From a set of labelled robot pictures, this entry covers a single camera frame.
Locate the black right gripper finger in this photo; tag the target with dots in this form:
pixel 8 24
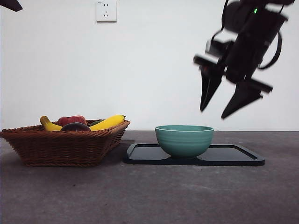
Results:
pixel 243 98
pixel 209 88

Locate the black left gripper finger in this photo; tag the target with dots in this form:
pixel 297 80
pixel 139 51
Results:
pixel 9 4

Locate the teal ceramic bowl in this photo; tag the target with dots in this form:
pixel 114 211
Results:
pixel 184 144

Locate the dark purple plum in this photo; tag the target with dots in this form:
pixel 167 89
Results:
pixel 76 128

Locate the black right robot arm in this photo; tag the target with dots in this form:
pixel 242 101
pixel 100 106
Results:
pixel 257 21

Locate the black rectangular tray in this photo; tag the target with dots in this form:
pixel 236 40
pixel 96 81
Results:
pixel 144 156

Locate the yellow banana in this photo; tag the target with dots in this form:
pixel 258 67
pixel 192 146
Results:
pixel 107 122

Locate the green vegetable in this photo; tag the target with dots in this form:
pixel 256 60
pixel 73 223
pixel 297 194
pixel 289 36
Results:
pixel 95 122

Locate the red apple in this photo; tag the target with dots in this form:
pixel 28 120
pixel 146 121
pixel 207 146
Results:
pixel 72 119

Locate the brown wicker basket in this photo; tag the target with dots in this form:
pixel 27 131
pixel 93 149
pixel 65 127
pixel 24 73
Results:
pixel 63 149

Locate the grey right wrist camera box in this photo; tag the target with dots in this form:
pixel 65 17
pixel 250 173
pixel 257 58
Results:
pixel 218 47

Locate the white wall power socket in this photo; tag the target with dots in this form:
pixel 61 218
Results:
pixel 106 11

